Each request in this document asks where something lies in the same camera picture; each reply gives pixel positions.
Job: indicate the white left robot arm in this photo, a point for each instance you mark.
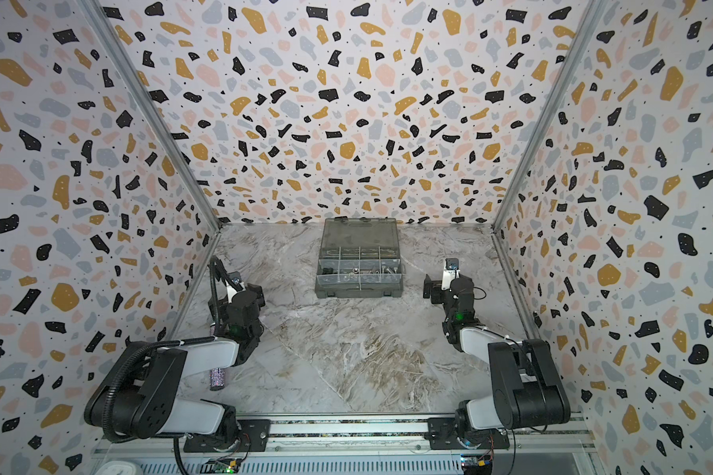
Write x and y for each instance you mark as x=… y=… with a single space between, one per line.
x=138 y=398

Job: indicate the grey compartment organizer box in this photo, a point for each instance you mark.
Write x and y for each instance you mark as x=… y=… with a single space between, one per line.
x=359 y=258

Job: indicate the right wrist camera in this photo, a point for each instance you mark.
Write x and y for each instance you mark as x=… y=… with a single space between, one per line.
x=450 y=273

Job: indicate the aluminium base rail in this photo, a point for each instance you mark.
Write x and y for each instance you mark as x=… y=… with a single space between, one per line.
x=368 y=444

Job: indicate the white object at rail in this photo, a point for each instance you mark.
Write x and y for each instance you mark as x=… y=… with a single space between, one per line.
x=119 y=467

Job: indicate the green circuit board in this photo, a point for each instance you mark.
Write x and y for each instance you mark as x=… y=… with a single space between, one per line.
x=223 y=466

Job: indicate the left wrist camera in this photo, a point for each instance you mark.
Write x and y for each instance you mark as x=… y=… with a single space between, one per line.
x=234 y=284

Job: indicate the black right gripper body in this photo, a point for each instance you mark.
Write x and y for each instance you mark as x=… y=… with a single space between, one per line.
x=439 y=297

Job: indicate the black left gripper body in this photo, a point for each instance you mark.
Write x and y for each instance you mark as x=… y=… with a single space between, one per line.
x=222 y=308

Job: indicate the black microphone stand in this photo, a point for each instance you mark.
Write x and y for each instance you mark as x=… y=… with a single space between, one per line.
x=216 y=268

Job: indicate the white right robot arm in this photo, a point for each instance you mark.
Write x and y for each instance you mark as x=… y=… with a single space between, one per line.
x=526 y=391

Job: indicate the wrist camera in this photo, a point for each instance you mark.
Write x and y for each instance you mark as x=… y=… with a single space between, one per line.
x=450 y=273
x=234 y=284

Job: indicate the glitter handheld microphone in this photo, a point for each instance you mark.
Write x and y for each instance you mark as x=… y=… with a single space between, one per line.
x=217 y=379

